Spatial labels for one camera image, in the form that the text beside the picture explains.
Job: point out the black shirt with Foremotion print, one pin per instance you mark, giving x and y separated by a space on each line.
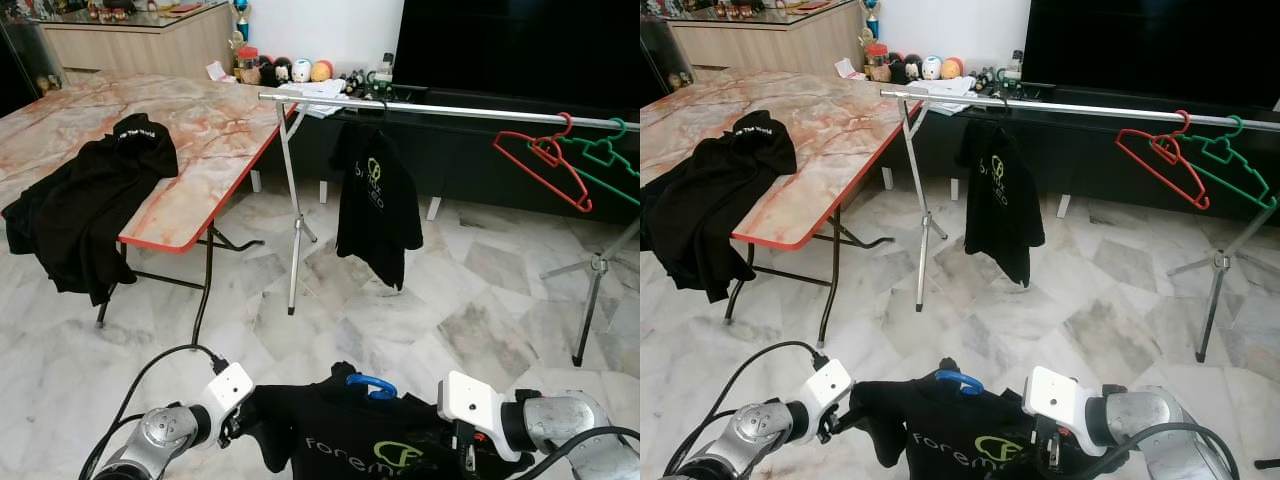
340 420
930 420

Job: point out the blue plastic hanger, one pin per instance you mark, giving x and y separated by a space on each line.
385 382
972 378

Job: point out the red plastic hanger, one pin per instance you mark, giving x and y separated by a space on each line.
584 203
1203 203

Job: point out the black folding table legs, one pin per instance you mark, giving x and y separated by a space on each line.
830 285
203 290

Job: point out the black shirt with small logo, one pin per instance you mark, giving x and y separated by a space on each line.
375 210
1000 210

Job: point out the black shirt with white print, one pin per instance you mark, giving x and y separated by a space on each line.
90 200
720 200

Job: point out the black television console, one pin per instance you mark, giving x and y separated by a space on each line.
470 170
1090 160

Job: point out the stack of white papers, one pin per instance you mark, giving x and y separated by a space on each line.
315 92
945 88

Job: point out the silver metal clothes rack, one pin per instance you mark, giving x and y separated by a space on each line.
450 111
1080 109

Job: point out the pink tissue box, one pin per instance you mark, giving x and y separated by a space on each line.
218 72
848 69

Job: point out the black white mouse plush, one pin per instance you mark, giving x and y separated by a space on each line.
912 67
282 70

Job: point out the red lid glass jar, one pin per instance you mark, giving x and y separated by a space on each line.
248 68
878 64

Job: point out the orange red round plush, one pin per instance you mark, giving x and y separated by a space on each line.
952 68
322 71

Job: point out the white green bottle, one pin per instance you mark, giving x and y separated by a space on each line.
382 72
1010 70

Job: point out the light wooden sideboard cabinet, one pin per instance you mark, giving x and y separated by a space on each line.
770 45
140 50

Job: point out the gold blue trophy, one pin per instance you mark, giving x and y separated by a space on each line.
241 15
872 15

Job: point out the black flat television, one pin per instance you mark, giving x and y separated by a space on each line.
1150 40
520 45

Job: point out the red flat tray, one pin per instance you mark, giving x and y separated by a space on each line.
183 8
812 5

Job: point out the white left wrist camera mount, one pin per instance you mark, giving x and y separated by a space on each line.
828 385
230 388

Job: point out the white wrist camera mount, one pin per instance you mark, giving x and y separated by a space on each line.
475 405
828 385
1055 400
230 388

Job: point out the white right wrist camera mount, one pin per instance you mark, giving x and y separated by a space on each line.
1055 400
475 405

